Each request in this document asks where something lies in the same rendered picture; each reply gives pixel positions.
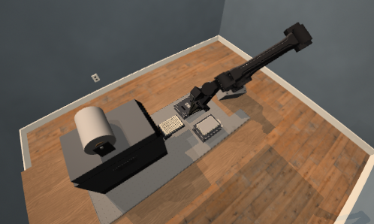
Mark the grey cylinder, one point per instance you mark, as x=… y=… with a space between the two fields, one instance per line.
x=93 y=128

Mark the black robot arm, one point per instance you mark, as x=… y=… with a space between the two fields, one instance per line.
x=297 y=37

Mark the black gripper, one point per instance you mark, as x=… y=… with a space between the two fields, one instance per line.
x=197 y=105

